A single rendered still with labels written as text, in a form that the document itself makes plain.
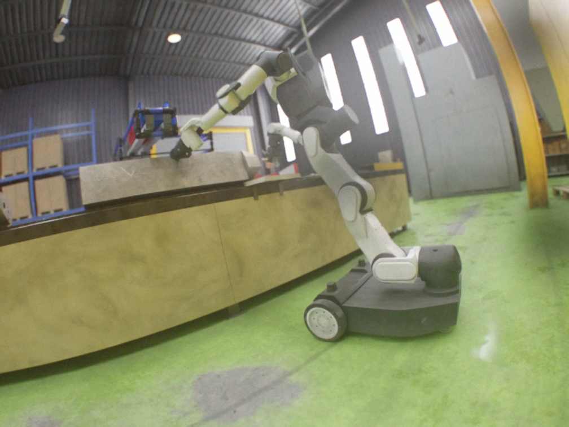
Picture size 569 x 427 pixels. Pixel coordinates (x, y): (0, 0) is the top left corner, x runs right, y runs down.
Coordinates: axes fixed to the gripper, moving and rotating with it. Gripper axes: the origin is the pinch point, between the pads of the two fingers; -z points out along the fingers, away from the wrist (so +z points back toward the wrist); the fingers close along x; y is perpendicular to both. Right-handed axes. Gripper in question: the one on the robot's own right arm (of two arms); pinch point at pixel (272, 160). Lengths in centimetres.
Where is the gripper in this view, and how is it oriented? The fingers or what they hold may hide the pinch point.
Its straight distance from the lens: 185.1
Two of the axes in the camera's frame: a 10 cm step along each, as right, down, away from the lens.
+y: 6.4, 3.6, -6.7
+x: -7.6, 1.8, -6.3
